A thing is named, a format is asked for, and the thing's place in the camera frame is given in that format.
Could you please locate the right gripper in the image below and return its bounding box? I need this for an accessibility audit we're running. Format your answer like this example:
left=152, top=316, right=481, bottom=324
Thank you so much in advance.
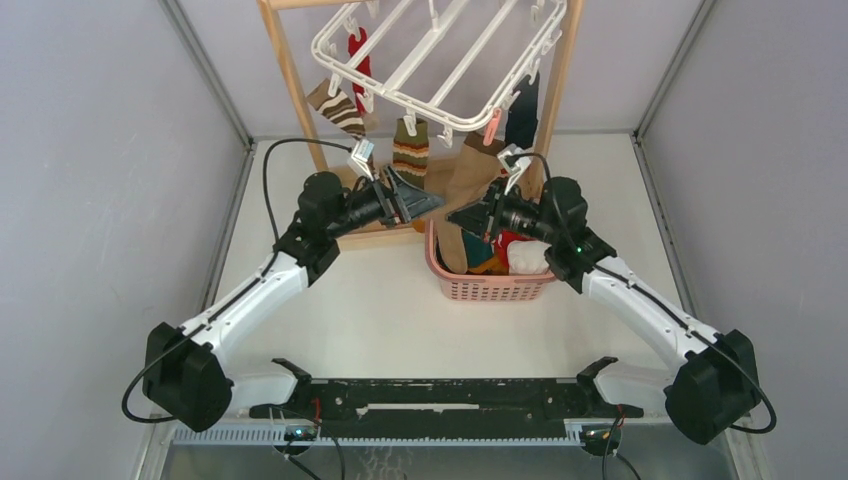
left=446, top=177, right=558, bottom=247

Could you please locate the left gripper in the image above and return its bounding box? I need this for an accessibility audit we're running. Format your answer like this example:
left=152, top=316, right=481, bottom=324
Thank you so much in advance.
left=326, top=165, right=444, bottom=240

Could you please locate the tan brown sock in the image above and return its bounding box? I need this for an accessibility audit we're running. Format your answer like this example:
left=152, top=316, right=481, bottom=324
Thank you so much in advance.
left=433, top=132, right=505, bottom=274

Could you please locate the olive orange striped sock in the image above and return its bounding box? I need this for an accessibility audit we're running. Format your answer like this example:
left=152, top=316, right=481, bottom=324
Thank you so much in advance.
left=391, top=118, right=430, bottom=189

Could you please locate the navy blue sock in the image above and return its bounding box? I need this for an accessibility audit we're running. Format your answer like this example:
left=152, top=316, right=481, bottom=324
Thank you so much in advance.
left=504, top=75, right=540, bottom=150

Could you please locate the white plastic clip hanger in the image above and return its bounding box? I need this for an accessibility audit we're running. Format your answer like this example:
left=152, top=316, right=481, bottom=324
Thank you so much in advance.
left=332, top=1, right=553, bottom=135

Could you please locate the red santa sock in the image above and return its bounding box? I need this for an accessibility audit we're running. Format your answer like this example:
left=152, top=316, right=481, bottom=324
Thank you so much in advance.
left=493, top=231, right=527, bottom=267

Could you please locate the dark green sock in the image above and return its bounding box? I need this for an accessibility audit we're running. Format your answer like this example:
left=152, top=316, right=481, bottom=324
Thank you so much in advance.
left=462, top=231, right=494, bottom=270

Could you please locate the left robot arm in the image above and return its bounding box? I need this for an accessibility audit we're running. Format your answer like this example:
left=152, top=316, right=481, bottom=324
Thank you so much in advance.
left=136, top=167, right=445, bottom=432

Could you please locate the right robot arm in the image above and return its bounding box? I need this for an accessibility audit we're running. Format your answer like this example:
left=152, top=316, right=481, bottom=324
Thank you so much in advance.
left=446, top=177, right=777, bottom=445

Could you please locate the wooden hanger stand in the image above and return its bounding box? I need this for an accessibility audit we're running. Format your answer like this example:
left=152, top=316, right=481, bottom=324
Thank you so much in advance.
left=257, top=1, right=584, bottom=245

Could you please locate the mustard yellow sock in basket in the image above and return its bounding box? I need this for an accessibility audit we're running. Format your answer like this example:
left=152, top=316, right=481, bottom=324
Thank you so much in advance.
left=468, top=256, right=509, bottom=276

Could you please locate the pink laundry basket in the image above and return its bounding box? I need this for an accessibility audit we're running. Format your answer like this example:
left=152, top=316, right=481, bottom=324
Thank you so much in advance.
left=424, top=219, right=556, bottom=301

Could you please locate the red sock with face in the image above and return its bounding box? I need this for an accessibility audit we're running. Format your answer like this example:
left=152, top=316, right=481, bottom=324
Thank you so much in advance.
left=347, top=27, right=371, bottom=115

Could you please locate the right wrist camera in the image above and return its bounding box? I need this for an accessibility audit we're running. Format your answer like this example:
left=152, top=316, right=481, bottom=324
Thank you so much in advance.
left=496, top=144, right=532, bottom=194

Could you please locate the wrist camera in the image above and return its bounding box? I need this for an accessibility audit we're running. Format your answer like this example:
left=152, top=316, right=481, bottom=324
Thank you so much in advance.
left=347, top=138, right=375, bottom=181
left=496, top=144, right=532, bottom=194

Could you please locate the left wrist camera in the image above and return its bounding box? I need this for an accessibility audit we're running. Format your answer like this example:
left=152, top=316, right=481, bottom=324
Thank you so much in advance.
left=347, top=138, right=375, bottom=181

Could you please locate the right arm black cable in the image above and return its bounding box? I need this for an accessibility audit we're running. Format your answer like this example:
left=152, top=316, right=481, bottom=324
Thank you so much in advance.
left=513, top=152, right=778, bottom=436

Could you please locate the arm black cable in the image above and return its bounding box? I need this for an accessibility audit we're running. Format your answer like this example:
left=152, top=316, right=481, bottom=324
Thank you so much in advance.
left=513, top=152, right=778, bottom=436
left=121, top=137, right=356, bottom=425

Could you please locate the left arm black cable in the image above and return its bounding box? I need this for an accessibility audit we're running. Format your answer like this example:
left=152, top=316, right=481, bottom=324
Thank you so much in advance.
left=121, top=137, right=356, bottom=425

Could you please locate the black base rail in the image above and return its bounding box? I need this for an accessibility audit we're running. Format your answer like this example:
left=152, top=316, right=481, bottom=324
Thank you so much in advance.
left=249, top=378, right=643, bottom=441

